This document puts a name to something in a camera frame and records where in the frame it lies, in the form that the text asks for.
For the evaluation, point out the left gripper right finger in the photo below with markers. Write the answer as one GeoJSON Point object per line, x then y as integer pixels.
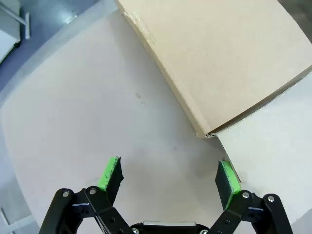
{"type": "Point", "coordinates": [228, 185]}

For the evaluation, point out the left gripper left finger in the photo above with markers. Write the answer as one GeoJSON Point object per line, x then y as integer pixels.
{"type": "Point", "coordinates": [107, 178]}

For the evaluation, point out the brown cardboard box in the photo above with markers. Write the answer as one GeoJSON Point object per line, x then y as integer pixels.
{"type": "Point", "coordinates": [219, 61]}

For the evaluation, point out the grey metal bar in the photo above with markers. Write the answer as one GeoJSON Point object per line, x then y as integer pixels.
{"type": "Point", "coordinates": [26, 24]}

